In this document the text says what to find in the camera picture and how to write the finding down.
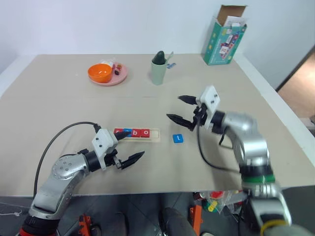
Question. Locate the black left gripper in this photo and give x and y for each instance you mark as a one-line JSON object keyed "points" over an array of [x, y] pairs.
{"points": [[113, 159]]}

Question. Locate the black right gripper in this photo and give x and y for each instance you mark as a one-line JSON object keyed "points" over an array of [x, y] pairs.
{"points": [[199, 115]]}

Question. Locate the red letter b tile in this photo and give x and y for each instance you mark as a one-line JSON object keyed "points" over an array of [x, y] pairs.
{"points": [[136, 133]]}

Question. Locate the red letter o tile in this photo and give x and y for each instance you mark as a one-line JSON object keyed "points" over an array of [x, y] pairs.
{"points": [[145, 133]]}

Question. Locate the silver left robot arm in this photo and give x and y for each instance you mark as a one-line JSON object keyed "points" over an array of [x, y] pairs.
{"points": [[61, 172]]}

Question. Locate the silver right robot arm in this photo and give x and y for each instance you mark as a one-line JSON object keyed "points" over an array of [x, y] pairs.
{"points": [[253, 145]]}

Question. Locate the red box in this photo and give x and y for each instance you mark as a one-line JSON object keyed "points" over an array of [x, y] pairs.
{"points": [[117, 130]]}

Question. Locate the blue letter tile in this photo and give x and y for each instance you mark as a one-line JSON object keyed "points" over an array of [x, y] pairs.
{"points": [[178, 138]]}

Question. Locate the pale wooden letter tray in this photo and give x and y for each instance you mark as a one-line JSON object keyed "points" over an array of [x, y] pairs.
{"points": [[155, 135]]}

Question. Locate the pale green cup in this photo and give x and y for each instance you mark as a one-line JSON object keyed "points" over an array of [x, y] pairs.
{"points": [[157, 73]]}

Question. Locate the small blue flat item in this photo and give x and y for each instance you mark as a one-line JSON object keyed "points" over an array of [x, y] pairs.
{"points": [[171, 65]]}

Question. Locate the light green toothbrush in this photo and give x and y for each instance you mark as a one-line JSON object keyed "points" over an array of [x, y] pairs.
{"points": [[169, 56]]}

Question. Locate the dark green toy vegetable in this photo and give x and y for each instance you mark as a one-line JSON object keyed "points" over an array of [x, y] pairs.
{"points": [[159, 57]]}

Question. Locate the green cardboard box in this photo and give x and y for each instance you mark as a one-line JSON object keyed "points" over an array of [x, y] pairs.
{"points": [[219, 49]]}

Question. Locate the pink plastic plate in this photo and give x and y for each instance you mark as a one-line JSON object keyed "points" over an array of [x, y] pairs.
{"points": [[120, 76]]}

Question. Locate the orange plastic bowl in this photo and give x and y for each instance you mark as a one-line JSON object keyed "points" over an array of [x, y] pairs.
{"points": [[98, 76]]}

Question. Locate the small red toy fruit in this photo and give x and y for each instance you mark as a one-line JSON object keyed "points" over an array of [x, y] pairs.
{"points": [[119, 66]]}

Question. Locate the orange and black stand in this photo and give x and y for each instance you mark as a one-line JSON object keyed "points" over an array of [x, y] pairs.
{"points": [[86, 225]]}

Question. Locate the clear plastic wrapper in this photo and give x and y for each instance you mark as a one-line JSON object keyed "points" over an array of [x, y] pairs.
{"points": [[107, 62]]}

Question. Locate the dark rounded shape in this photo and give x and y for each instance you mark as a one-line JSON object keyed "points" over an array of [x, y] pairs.
{"points": [[177, 222]]}

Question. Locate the plastic bag of colourful toys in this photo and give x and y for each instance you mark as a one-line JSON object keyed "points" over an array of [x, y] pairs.
{"points": [[216, 199]]}

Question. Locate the white paper leaflet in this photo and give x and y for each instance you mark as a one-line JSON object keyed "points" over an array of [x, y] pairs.
{"points": [[235, 20]]}

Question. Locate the yellow band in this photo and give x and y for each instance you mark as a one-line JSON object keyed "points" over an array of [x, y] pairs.
{"points": [[273, 223]]}

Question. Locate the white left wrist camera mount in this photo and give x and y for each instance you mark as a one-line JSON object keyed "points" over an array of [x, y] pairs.
{"points": [[103, 140]]}

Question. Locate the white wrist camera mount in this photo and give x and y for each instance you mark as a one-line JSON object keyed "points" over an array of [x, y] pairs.
{"points": [[210, 97], [103, 140]]}

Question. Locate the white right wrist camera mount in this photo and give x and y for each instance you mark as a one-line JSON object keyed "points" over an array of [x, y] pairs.
{"points": [[210, 97]]}

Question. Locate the orange metal bracket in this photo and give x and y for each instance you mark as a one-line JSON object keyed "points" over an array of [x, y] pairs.
{"points": [[196, 217]]}

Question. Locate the dark door frame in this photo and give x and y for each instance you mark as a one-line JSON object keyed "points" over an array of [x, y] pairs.
{"points": [[295, 66]]}

